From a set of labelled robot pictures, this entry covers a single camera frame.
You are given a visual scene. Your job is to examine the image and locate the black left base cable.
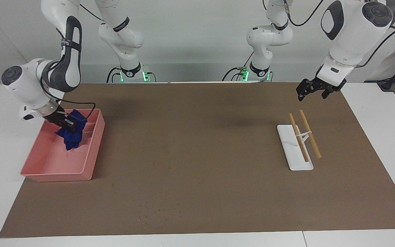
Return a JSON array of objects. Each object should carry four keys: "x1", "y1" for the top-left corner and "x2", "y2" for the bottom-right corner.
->
[{"x1": 222, "y1": 51, "x2": 255, "y2": 82}]

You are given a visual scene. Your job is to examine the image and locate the black base cable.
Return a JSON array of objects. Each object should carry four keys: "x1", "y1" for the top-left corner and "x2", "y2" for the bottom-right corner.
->
[
  {"x1": 222, "y1": 51, "x2": 255, "y2": 82},
  {"x1": 106, "y1": 67, "x2": 121, "y2": 83}
]

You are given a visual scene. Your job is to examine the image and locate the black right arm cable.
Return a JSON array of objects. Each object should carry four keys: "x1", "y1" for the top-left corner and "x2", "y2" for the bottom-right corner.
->
[{"x1": 40, "y1": 27, "x2": 96, "y2": 121}]

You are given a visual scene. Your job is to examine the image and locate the scattered water droplets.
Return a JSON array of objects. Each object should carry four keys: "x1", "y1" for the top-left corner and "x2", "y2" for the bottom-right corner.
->
[{"x1": 137, "y1": 201, "x2": 183, "y2": 227}]

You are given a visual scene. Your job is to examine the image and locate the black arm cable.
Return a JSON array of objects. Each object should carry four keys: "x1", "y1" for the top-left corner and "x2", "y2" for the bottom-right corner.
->
[
  {"x1": 40, "y1": 27, "x2": 96, "y2": 121},
  {"x1": 283, "y1": 0, "x2": 395, "y2": 68}
]

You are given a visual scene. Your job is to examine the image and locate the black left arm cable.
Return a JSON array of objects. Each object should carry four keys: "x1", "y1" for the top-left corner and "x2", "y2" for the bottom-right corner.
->
[{"x1": 283, "y1": 0, "x2": 395, "y2": 68}]

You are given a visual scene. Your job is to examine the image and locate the wooden rack rod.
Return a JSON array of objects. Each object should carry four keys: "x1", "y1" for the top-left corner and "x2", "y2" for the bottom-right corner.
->
[
  {"x1": 299, "y1": 109, "x2": 322, "y2": 159},
  {"x1": 289, "y1": 113, "x2": 310, "y2": 163}
]

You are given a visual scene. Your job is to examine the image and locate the brown table mat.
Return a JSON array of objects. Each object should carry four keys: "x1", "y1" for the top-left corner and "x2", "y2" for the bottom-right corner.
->
[{"x1": 0, "y1": 82, "x2": 395, "y2": 238}]

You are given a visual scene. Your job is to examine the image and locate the black right base cable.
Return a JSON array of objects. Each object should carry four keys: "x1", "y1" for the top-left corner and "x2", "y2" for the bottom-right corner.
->
[{"x1": 106, "y1": 67, "x2": 121, "y2": 83}]

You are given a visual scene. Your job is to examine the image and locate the pink plastic tray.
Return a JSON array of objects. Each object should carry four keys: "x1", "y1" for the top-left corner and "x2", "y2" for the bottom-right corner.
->
[{"x1": 20, "y1": 108, "x2": 106, "y2": 182}]

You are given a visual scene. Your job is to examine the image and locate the white towel rack base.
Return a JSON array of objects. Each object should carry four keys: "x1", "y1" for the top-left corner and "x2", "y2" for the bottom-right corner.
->
[{"x1": 277, "y1": 124, "x2": 314, "y2": 171}]

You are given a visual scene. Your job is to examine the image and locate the blue towel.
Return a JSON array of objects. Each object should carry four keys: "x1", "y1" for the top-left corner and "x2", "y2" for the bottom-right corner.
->
[{"x1": 56, "y1": 109, "x2": 88, "y2": 151}]

